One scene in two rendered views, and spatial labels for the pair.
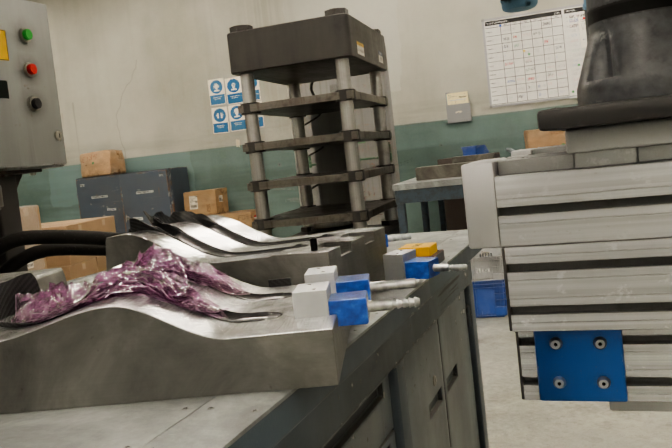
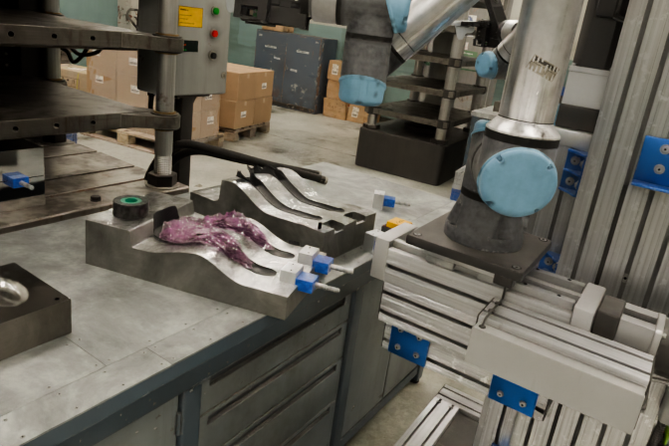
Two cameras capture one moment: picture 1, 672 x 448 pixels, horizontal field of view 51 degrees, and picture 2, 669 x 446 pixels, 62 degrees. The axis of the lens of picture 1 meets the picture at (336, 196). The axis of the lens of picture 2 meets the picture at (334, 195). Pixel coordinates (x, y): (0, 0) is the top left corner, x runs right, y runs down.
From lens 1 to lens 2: 0.57 m
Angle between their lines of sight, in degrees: 18
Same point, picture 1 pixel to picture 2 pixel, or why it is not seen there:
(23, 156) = (199, 88)
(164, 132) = not seen: hidden behind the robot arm
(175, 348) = (220, 281)
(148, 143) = not seen: hidden behind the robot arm
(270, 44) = not seen: outside the picture
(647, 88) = (464, 240)
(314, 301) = (289, 276)
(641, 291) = (436, 327)
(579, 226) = (418, 287)
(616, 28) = (464, 202)
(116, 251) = (225, 188)
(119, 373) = (195, 282)
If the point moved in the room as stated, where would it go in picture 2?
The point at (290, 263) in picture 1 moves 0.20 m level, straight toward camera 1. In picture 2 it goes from (306, 231) to (287, 261)
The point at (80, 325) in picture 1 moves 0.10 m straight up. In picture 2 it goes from (183, 257) to (185, 214)
